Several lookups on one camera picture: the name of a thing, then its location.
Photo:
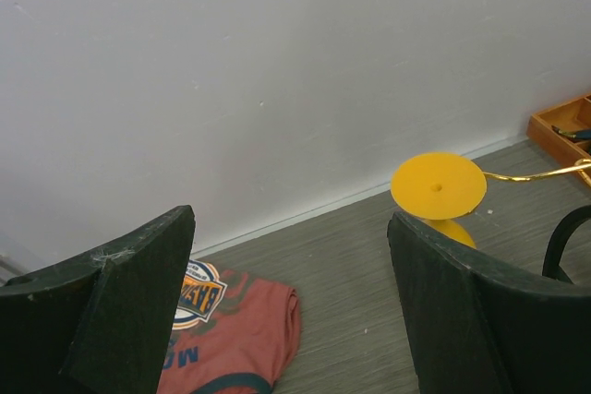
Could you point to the orange wine glass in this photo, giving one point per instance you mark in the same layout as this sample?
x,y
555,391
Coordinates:
x,y
438,188

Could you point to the rolled green patterned tie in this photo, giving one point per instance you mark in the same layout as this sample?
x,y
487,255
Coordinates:
x,y
578,135

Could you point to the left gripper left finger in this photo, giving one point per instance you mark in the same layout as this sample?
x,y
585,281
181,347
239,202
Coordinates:
x,y
98,322

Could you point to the red folded t-shirt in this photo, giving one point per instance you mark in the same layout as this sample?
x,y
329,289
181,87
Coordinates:
x,y
233,332

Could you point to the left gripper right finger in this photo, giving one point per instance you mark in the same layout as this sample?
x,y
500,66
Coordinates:
x,y
476,324

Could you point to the wooden compartment tray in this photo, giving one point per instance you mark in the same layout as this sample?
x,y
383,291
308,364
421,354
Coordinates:
x,y
571,155

